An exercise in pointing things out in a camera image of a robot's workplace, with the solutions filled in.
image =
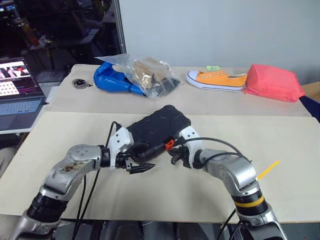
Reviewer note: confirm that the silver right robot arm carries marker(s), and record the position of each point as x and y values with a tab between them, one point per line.
232	170

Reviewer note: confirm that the blue plastic bag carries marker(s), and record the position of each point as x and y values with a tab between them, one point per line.
107	80

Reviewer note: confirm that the orange canvas sneaker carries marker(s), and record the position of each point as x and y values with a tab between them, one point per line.
220	80

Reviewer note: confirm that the pink folded cloth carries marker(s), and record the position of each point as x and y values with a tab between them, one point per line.
272	82

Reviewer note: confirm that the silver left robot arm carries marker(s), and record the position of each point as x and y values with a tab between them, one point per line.
75	162

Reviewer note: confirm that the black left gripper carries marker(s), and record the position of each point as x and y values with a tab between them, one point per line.
122	160

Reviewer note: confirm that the small black parts in bag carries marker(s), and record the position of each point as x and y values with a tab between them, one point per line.
170	83

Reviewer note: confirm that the grey metal window post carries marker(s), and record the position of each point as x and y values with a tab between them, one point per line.
120	25

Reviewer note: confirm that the brown cardboard box in bag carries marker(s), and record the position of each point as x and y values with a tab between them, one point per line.
142	75

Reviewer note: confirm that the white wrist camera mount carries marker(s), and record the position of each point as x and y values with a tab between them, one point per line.
120	140
190	133

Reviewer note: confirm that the green sticky note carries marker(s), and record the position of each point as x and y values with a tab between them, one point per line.
213	68

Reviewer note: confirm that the yellow tape strip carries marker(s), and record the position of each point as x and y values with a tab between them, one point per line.
268	169

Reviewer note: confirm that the dark rounded shape under table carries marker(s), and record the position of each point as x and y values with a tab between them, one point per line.
126	232

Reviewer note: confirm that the dark blue fabric item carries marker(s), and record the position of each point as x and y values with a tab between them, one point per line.
311	105

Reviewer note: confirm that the round metal tin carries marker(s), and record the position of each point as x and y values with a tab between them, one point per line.
79	83

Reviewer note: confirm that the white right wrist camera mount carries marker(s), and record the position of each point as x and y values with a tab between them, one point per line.
190	133

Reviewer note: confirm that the person's beige trouser leg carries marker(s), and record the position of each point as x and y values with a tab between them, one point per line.
6	160

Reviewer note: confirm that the brown cardboard carton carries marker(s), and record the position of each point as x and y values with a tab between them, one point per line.
312	90

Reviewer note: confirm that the clear plastic bag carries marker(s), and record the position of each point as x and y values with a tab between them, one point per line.
160	67

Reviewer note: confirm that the grey desk behind glass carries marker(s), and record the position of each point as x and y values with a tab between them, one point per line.
67	38

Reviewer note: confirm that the black plastic tool case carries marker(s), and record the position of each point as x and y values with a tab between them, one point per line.
160	125

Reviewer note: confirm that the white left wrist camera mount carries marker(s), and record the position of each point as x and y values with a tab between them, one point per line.
120	140

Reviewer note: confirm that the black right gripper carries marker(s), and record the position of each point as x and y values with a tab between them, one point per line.
184	155

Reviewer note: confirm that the open laptop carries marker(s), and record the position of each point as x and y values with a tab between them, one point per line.
15	110

